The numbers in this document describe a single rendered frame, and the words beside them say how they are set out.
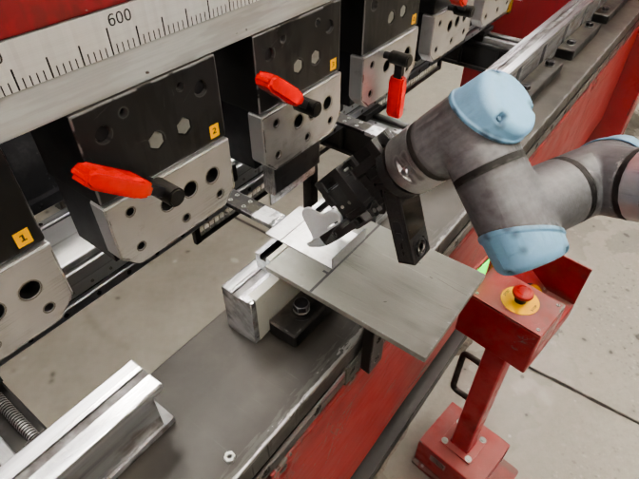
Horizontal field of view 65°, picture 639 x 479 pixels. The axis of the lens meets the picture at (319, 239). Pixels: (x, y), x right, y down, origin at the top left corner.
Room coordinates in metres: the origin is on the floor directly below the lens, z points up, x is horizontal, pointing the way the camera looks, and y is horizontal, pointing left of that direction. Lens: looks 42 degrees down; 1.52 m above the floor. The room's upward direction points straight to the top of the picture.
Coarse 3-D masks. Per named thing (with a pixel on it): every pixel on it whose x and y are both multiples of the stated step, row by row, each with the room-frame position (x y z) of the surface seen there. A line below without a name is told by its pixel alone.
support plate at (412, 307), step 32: (288, 256) 0.54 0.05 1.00; (352, 256) 0.54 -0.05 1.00; (384, 256) 0.54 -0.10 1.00; (320, 288) 0.48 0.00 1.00; (352, 288) 0.48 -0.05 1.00; (384, 288) 0.48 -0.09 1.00; (416, 288) 0.48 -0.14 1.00; (448, 288) 0.48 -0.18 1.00; (352, 320) 0.43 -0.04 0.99; (384, 320) 0.42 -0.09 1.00; (416, 320) 0.42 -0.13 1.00; (448, 320) 0.42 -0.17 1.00; (416, 352) 0.37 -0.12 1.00
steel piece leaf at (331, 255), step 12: (300, 228) 0.60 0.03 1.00; (288, 240) 0.57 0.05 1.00; (300, 240) 0.57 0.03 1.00; (336, 240) 0.57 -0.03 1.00; (348, 240) 0.57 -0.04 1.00; (360, 240) 0.57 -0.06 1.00; (300, 252) 0.55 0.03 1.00; (312, 252) 0.55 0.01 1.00; (324, 252) 0.55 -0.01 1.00; (336, 252) 0.55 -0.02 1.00; (348, 252) 0.54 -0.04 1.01; (324, 264) 0.52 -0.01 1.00; (336, 264) 0.52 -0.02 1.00
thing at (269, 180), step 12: (300, 156) 0.60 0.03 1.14; (312, 156) 0.62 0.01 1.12; (264, 168) 0.56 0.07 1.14; (288, 168) 0.58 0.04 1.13; (300, 168) 0.60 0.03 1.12; (312, 168) 0.64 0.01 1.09; (264, 180) 0.57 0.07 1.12; (276, 180) 0.56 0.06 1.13; (288, 180) 0.58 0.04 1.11; (300, 180) 0.61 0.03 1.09; (276, 192) 0.56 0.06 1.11; (288, 192) 0.59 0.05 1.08
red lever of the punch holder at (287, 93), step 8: (264, 72) 0.47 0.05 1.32; (256, 80) 0.47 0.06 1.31; (264, 80) 0.46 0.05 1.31; (272, 80) 0.46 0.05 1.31; (280, 80) 0.47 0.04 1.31; (264, 88) 0.46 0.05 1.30; (272, 88) 0.46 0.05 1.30; (280, 88) 0.47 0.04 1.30; (288, 88) 0.48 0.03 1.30; (296, 88) 0.49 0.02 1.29; (280, 96) 0.47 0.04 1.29; (288, 96) 0.48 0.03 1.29; (296, 96) 0.49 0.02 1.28; (304, 96) 0.52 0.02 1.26; (288, 104) 0.49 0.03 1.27; (296, 104) 0.49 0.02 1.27; (304, 104) 0.50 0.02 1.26; (312, 104) 0.51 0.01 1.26; (320, 104) 0.52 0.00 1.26; (304, 112) 0.51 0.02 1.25; (312, 112) 0.50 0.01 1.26
